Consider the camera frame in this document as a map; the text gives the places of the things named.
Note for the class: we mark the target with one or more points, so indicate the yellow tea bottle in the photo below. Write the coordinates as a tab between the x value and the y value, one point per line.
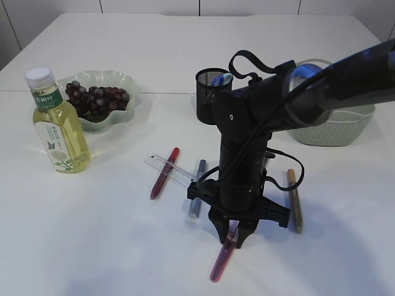
57	123

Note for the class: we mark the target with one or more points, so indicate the blue small scissors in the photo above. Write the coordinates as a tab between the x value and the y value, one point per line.
222	80

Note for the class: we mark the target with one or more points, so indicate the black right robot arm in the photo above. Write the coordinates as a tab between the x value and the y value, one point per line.
293	96

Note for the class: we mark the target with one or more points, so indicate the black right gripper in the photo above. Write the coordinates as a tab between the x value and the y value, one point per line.
240	199

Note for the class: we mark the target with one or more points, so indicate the green wavy plastic plate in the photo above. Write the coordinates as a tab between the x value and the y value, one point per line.
104	78

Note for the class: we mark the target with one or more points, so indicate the gold glitter pen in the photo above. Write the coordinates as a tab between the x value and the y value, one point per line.
295	202

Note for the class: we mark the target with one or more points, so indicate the green plastic woven basket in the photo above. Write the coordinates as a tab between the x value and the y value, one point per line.
343	126

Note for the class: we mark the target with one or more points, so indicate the artificial red grape bunch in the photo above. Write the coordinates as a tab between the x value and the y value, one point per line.
95	104

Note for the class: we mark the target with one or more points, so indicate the red glitter pen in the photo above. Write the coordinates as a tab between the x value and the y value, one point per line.
160	183

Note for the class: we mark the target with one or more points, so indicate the black mesh pen holder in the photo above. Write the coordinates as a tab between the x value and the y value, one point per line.
205	93

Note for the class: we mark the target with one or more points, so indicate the clear plastic ruler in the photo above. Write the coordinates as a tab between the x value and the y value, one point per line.
173	172

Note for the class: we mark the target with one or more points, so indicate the silver glitter pen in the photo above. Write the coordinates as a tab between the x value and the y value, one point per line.
195	204

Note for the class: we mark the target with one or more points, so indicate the pink purple scissors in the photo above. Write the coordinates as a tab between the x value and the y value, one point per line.
225	253

